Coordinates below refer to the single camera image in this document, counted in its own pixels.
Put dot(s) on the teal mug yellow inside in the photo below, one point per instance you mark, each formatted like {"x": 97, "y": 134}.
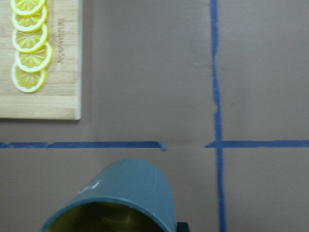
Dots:
{"x": 129, "y": 195}

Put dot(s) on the bamboo cutting board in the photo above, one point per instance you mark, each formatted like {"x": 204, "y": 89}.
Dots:
{"x": 60, "y": 95}

